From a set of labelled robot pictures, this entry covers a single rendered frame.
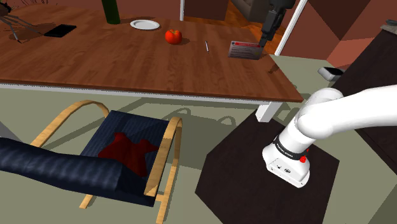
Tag grey sofa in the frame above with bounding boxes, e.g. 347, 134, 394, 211
230, 0, 271, 23

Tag grey card with red stripe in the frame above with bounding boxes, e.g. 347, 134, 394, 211
227, 40, 262, 60

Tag grey and white flat box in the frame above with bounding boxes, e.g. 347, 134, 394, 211
317, 66, 345, 82

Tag red apple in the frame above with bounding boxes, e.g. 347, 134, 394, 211
164, 29, 183, 45

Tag dark brown cabinet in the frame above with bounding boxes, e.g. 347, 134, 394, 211
331, 24, 397, 175

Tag white plate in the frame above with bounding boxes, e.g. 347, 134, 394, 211
130, 19, 161, 31

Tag wooden table with white legs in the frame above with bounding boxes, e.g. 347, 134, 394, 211
0, 3, 304, 123

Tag dark green bottle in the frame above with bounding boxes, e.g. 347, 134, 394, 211
101, 0, 122, 25

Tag dark robot stand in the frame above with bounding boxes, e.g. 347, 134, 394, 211
194, 118, 340, 224

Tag dark red cloth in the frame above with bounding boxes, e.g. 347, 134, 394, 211
97, 132, 160, 178

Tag black tablet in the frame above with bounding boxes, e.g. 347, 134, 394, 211
43, 24, 78, 38

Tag wooden armchair with navy cushion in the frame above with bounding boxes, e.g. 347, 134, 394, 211
0, 99, 183, 224

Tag dark thin-legged lamp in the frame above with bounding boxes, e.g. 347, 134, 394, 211
0, 2, 43, 44

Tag white door frame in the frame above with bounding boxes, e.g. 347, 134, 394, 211
179, 0, 309, 57

